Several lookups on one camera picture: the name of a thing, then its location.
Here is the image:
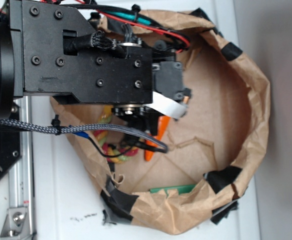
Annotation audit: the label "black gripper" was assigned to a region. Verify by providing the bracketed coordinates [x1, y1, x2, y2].
[54, 40, 191, 135]

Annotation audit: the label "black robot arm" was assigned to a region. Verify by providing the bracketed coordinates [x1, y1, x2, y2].
[0, 0, 191, 135]

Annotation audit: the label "orange plastic toy carrot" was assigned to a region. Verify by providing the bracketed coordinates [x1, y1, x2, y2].
[144, 115, 171, 161]

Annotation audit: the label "crumpled brown paper bag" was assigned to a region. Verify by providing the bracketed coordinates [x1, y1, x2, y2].
[50, 8, 271, 236]

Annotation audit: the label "green plastic block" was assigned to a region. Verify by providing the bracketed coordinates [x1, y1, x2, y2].
[149, 184, 196, 194]

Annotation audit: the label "white flat ribbon cable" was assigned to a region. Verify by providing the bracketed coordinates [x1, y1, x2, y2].
[145, 91, 188, 119]

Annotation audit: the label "red and teal wires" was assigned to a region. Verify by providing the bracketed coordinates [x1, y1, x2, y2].
[60, 0, 191, 55]

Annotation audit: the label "multicolour twisted rope toy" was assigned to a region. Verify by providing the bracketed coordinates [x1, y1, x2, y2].
[93, 105, 139, 164]

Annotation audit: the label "grey braided cable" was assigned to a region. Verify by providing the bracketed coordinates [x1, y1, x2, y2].
[0, 113, 169, 154]

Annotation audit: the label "aluminium extrusion rail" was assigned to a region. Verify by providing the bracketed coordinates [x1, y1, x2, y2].
[8, 96, 38, 240]

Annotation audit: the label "silver corner bracket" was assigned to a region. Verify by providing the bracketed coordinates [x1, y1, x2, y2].
[0, 206, 36, 240]

